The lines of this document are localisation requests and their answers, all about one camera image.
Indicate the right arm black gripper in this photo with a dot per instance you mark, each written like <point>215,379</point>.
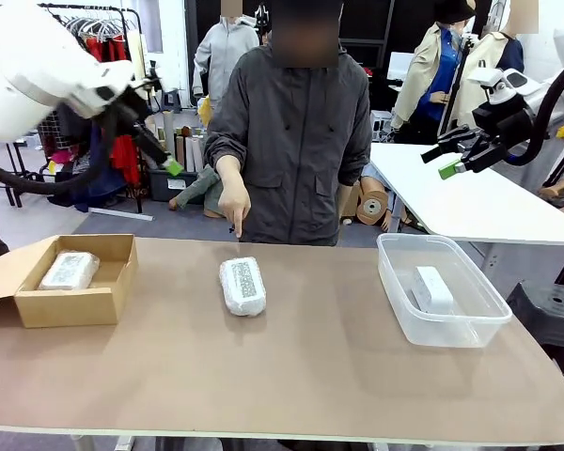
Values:
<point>503,119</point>

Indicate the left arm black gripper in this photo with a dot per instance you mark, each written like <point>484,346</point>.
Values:
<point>130,113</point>

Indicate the unwrapped white clock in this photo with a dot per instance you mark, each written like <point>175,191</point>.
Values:
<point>434,289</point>

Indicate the bubble clock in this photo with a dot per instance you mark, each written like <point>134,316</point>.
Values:
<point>68,270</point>
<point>242,286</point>

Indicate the person's right forearm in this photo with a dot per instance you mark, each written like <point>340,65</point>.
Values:
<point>229,174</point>

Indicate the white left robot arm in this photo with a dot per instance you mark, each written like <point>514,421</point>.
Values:
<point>37,70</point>

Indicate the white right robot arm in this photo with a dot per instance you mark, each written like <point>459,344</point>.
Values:
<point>533,91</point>

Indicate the person's right hand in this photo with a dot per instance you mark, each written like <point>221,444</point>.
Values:
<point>234,204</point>

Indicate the brown cardboard tube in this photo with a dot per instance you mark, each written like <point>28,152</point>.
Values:
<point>181,155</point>

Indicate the red hanging garments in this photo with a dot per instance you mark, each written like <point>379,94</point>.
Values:
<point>122,160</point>

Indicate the dark grey storage bin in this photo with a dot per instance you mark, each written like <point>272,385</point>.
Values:
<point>162,188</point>

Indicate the small grey stool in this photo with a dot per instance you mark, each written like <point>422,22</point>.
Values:
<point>171,101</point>

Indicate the mannequin legs piece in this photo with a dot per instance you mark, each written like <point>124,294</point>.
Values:
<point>192,192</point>

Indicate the black tripod stand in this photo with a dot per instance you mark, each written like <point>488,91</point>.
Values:
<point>456,84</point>

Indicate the large white table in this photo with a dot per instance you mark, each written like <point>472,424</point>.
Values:
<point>498,216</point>

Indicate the metal floor bar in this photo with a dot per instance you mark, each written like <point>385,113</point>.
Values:
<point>122,215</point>

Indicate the mannequin with black hat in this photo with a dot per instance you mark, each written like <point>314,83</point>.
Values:
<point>432,70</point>

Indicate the white computer case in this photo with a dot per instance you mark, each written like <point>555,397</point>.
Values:
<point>380,124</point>

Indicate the mannequin in navy top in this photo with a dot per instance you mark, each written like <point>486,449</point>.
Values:
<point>491,56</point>

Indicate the beige hanging fabric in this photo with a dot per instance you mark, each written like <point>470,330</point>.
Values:
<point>135,51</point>

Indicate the white monitor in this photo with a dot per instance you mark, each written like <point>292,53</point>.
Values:
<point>399,66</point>

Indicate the brown cardboard spool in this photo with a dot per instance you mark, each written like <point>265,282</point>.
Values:
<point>372,206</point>

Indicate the person in light grey hoodie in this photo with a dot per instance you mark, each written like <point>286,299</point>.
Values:
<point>225,51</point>

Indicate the small brown floor carton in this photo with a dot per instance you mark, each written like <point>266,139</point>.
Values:
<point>350,202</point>

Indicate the person in grey jacket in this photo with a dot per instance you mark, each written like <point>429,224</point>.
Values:
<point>301,155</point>

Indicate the open brown cardboard box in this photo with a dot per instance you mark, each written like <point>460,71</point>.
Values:
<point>75,305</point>

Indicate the black plastic stool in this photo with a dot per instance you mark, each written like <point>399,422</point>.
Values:
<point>550,305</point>

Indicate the clear plastic container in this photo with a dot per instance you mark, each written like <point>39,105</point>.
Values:
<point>444,336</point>

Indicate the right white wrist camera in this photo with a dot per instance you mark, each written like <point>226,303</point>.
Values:
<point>486,77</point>

